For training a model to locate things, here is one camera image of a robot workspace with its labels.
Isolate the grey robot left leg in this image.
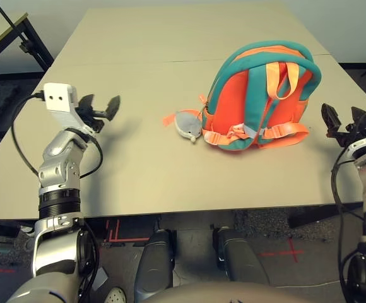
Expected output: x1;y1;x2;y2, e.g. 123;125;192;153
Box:
133;227;178;301

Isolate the small grey floor box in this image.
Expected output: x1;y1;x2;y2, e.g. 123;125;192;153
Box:
91;268;109;290

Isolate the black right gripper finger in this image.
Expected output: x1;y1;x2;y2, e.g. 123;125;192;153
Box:
321;102;342;134
350;106;366;128

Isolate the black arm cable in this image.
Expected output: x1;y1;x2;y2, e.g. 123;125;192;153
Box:
11;90;103;181
330;150;365;294

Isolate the grey robot right leg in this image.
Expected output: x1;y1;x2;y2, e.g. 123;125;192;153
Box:
213;225;271;288

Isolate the black frame side table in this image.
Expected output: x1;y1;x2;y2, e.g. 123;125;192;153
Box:
0;0;55;75

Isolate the orange teal backpack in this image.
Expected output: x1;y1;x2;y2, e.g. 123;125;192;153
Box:
162;40;323;153

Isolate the grey robot leg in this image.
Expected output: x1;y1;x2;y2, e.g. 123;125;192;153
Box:
133;227;178;301
213;225;271;288

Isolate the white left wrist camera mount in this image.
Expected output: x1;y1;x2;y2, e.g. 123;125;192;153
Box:
43;82;88;135

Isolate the white floor cable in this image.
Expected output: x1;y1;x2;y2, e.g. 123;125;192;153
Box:
274;282;342;289

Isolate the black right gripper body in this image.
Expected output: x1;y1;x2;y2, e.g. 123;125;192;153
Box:
326;119;366;148

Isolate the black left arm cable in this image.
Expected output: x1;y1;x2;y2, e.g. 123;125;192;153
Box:
11;90;103;181

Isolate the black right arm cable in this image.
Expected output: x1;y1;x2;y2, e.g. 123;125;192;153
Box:
330;150;365;294

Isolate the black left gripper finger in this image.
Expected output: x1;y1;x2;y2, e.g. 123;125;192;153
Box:
105;95;122;122
76;93;96;115

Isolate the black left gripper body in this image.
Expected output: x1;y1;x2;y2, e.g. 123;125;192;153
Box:
76;108;109;134

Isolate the white perforated shoe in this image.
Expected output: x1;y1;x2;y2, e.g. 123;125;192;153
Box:
103;286;127;303

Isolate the grey robot torso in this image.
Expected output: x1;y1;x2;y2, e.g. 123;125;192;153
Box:
145;280;301;303

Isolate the grey plush dolphin keychain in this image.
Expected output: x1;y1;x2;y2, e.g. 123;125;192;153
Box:
173;108;203;144

